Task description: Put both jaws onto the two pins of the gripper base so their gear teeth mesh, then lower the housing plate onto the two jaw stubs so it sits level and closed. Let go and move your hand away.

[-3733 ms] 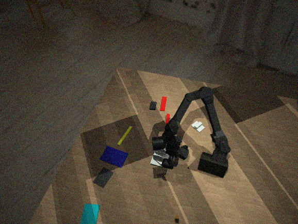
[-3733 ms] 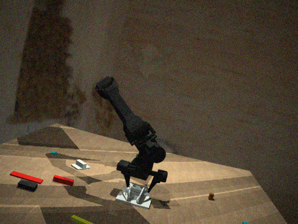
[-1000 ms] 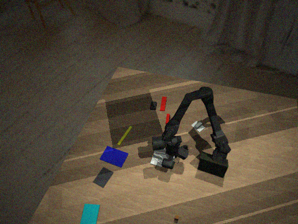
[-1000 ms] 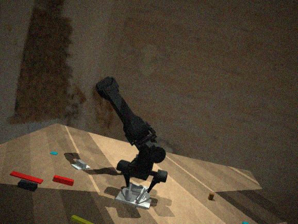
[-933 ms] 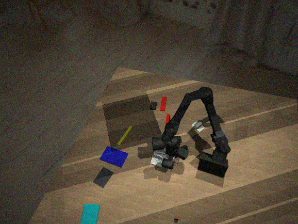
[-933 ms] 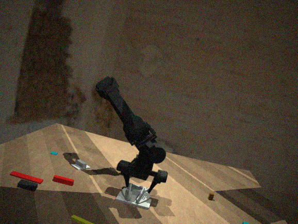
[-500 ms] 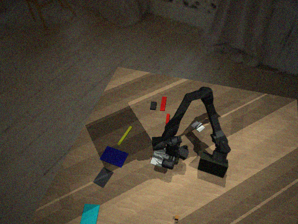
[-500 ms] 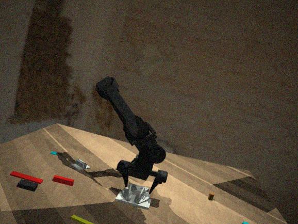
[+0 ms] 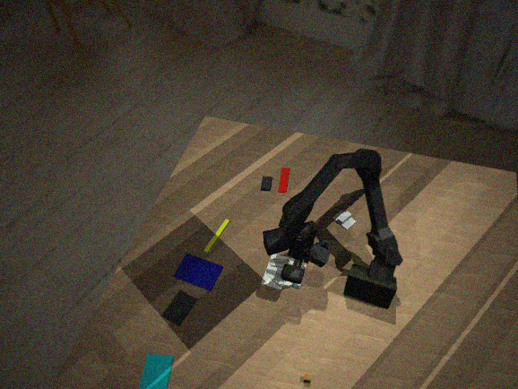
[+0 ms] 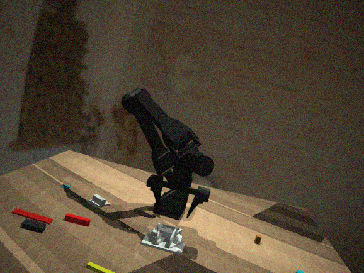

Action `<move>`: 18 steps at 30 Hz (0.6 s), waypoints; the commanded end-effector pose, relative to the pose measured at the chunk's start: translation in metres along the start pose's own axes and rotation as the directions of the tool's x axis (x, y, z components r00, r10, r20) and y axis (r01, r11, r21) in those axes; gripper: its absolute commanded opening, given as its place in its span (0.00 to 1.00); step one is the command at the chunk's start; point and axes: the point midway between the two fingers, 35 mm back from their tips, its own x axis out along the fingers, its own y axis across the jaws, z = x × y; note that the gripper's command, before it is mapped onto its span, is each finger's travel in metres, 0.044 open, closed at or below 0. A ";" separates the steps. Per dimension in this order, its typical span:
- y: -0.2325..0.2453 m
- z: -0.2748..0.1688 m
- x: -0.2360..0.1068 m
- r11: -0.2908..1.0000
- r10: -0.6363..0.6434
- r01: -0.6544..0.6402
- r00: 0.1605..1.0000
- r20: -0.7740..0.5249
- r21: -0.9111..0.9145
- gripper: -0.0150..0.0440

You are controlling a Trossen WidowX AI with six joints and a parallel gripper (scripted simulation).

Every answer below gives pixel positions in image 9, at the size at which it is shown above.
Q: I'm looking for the yellow flat bar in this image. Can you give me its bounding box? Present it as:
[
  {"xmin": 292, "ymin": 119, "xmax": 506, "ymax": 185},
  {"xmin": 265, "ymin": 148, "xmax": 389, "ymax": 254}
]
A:
[{"xmin": 203, "ymin": 219, "xmax": 230, "ymax": 254}]

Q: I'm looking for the blue flat rectangular plate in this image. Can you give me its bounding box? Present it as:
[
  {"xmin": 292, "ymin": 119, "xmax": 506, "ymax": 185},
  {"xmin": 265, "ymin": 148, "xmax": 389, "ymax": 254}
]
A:
[{"xmin": 173, "ymin": 254, "xmax": 223, "ymax": 291}]

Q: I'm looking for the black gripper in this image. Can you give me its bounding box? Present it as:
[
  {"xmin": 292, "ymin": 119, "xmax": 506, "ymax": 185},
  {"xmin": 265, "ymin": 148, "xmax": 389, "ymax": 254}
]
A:
[{"xmin": 281, "ymin": 233, "xmax": 316, "ymax": 284}]

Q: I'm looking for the red flat bar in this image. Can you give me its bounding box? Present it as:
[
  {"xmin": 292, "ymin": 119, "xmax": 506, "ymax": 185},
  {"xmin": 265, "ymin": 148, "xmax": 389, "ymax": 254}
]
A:
[{"xmin": 278, "ymin": 168, "xmax": 289, "ymax": 193}]

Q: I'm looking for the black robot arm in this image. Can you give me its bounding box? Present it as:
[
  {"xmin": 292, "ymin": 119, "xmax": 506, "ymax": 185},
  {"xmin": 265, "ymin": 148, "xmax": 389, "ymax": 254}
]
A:
[{"xmin": 263, "ymin": 149, "xmax": 402, "ymax": 285}]

